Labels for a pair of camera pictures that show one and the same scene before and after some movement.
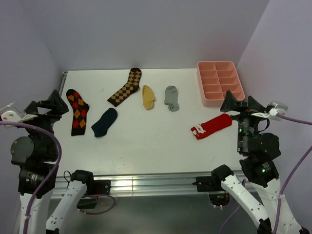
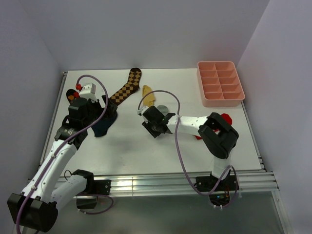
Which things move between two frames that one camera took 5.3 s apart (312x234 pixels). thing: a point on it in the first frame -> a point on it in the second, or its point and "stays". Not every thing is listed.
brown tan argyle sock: [132, 86] stays
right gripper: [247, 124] -> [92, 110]
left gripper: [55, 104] -> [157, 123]
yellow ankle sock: [148, 97] stays
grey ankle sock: [171, 98] -> [163, 108]
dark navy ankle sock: [101, 128] stays
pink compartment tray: [215, 78] stays
